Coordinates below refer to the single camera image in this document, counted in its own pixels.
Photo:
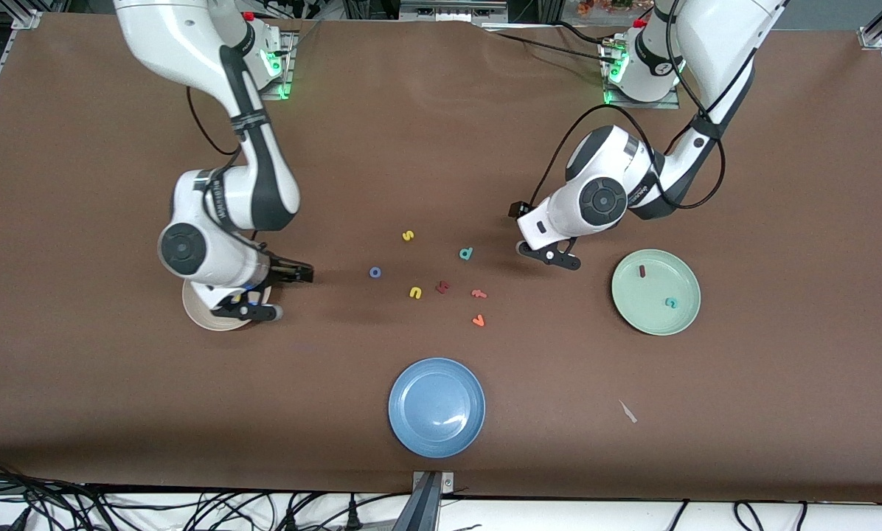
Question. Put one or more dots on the dark red foam letter r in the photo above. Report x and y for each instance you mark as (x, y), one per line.
(443, 287)

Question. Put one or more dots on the grey camera pole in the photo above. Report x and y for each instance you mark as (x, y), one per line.
(422, 512)

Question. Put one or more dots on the aluminium frame piece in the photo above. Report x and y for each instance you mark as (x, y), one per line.
(452, 9)

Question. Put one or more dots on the brown table mat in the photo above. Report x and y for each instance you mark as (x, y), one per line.
(441, 147)

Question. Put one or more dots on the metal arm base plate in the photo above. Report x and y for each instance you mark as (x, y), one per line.
(286, 81)
(636, 104)

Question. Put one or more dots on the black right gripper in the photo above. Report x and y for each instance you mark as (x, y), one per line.
(282, 268)

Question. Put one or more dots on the metal camera bracket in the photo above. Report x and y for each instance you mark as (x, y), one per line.
(448, 481)

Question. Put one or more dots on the orange decoration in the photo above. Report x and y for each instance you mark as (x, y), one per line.
(603, 6)

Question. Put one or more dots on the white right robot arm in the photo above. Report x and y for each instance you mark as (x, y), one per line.
(220, 199)

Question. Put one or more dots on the black power plug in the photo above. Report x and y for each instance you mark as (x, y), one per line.
(352, 515)
(290, 520)

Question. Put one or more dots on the green plate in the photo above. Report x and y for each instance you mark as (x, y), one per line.
(655, 324)

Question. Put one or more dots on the white paper scrap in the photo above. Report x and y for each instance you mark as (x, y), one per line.
(627, 411)

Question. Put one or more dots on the blue plate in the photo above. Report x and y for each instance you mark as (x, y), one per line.
(436, 407)

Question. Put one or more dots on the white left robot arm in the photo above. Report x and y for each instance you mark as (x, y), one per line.
(714, 44)

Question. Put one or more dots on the beige brown plate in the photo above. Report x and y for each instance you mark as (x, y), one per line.
(201, 313)

